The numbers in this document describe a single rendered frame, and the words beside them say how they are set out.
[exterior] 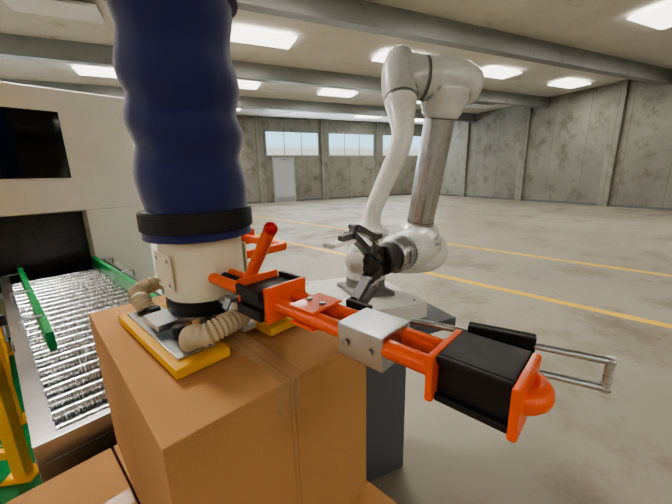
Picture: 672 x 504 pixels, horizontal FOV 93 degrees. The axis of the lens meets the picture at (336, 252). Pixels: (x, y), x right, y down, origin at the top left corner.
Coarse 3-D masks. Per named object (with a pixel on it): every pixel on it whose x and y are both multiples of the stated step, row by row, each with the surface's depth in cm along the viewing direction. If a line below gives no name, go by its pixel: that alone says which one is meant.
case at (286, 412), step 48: (96, 336) 77; (240, 336) 69; (288, 336) 68; (144, 384) 54; (192, 384) 53; (240, 384) 53; (288, 384) 54; (336, 384) 63; (144, 432) 48; (192, 432) 43; (240, 432) 49; (288, 432) 56; (336, 432) 65; (144, 480) 60; (192, 480) 44; (240, 480) 50; (288, 480) 58; (336, 480) 68
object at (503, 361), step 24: (456, 336) 35; (480, 336) 34; (432, 360) 31; (456, 360) 30; (480, 360) 30; (504, 360) 30; (528, 360) 30; (432, 384) 31; (456, 384) 31; (480, 384) 29; (504, 384) 27; (528, 384) 27; (456, 408) 30; (480, 408) 29; (504, 408) 28; (504, 432) 28
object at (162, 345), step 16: (160, 304) 81; (128, 320) 72; (144, 336) 64; (160, 336) 63; (176, 336) 61; (160, 352) 58; (176, 352) 57; (192, 352) 57; (208, 352) 58; (224, 352) 59; (176, 368) 53; (192, 368) 55
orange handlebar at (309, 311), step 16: (256, 240) 100; (240, 272) 64; (224, 288) 61; (272, 304) 50; (288, 304) 48; (304, 304) 47; (320, 304) 46; (336, 304) 47; (304, 320) 45; (320, 320) 43; (336, 320) 42; (336, 336) 42; (416, 336) 38; (432, 336) 37; (384, 352) 36; (400, 352) 35; (416, 352) 34; (416, 368) 34; (544, 384) 29; (528, 400) 27; (544, 400) 27
